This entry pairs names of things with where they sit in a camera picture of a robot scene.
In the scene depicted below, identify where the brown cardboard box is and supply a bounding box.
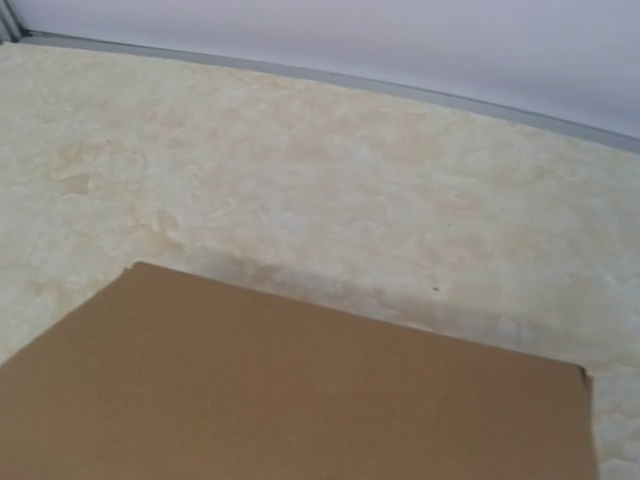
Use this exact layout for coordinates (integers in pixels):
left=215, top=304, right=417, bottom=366
left=1, top=262, right=599, bottom=479

